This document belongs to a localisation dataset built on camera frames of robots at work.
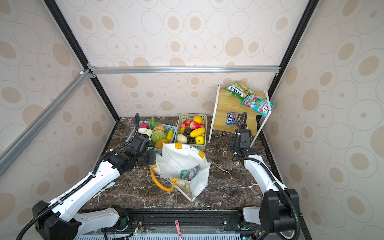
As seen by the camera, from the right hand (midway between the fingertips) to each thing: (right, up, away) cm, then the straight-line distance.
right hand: (237, 139), depth 87 cm
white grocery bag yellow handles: (-32, -17, +5) cm, 37 cm away
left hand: (-43, -8, -10) cm, 45 cm away
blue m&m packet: (-2, +13, +10) cm, 17 cm away
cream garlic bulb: (-33, 0, +10) cm, 35 cm away
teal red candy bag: (+9, +18, -9) cm, 22 cm away
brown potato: (-49, +7, +16) cm, 52 cm away
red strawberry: (-31, +11, +26) cm, 42 cm away
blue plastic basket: (-45, +7, +19) cm, 49 cm away
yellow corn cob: (-42, +2, +16) cm, 45 cm away
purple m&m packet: (+3, +12, +9) cm, 15 cm away
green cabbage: (-49, +2, +8) cm, 50 cm away
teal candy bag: (-28, -19, -6) cm, 34 cm away
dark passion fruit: (-30, +5, +17) cm, 35 cm away
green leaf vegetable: (-54, +10, +15) cm, 57 cm away
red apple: (-25, +9, +19) cm, 32 cm away
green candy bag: (0, +27, -4) cm, 27 cm away
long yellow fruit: (-23, +4, +13) cm, 27 cm away
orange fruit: (-23, +14, +22) cm, 35 cm away
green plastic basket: (-22, -3, +11) cm, 25 cm away
